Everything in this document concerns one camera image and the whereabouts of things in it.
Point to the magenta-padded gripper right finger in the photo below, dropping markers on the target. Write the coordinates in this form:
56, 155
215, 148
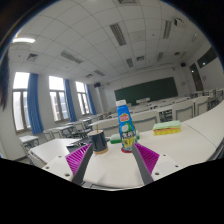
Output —
150, 160

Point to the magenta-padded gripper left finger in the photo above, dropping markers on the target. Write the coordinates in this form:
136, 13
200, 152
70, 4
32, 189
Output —
78, 160

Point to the blue drink bottle white cap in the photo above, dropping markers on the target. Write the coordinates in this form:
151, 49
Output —
126, 126

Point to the dark flat notebook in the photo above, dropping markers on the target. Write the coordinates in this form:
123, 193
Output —
76, 143

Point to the dark navy mug cork base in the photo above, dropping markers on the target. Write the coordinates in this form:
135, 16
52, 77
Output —
99, 141

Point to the yellow and green sponge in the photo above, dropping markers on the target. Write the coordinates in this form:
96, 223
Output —
166, 128

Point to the white classroom desks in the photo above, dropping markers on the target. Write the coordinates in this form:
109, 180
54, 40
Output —
60, 128

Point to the wooden stir stick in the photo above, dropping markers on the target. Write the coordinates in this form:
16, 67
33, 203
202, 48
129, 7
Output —
97, 128

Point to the white classroom chairs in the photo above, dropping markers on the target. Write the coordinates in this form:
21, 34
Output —
181, 111

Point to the white lecture desk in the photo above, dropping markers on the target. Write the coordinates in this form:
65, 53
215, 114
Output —
142, 100

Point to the blue curtain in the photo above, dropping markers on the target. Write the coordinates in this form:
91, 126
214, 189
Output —
90, 100
35, 103
70, 100

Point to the large window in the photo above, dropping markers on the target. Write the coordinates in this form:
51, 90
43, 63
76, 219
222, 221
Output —
81, 98
58, 98
20, 103

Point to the green chalkboard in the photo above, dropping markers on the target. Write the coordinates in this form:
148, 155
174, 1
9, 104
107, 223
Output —
146, 90

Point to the dark brown door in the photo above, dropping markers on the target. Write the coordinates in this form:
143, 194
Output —
196, 78

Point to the ceiling lights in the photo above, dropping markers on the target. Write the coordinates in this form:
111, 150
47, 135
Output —
118, 34

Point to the black wall speaker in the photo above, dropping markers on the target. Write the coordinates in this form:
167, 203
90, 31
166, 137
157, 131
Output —
183, 64
97, 85

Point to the dark high wall window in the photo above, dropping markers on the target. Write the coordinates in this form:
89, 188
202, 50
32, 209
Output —
206, 57

